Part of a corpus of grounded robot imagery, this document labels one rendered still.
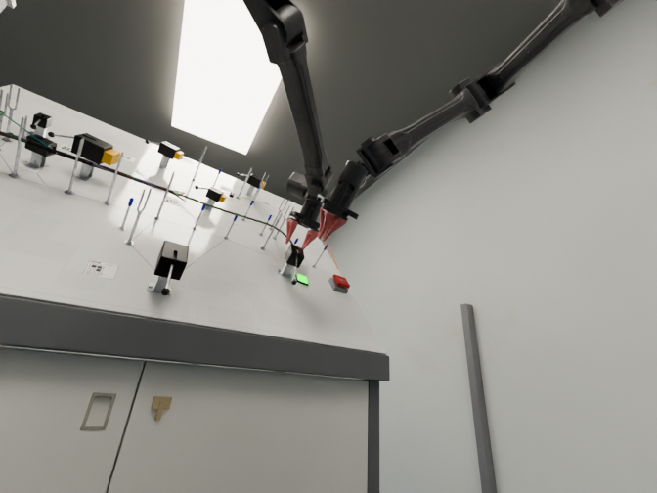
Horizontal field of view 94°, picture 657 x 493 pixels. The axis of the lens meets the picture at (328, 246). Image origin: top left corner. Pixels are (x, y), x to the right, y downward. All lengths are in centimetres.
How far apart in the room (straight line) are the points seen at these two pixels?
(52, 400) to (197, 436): 24
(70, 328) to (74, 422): 15
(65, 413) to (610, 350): 164
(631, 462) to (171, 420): 146
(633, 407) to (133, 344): 155
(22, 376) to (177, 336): 21
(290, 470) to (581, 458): 120
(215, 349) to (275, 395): 18
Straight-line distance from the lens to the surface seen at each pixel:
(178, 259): 64
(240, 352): 68
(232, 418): 73
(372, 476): 95
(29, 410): 68
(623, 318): 162
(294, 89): 78
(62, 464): 69
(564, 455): 172
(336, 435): 86
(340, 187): 75
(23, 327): 65
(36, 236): 79
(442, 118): 90
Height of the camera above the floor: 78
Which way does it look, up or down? 24 degrees up
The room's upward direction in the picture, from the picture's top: 4 degrees clockwise
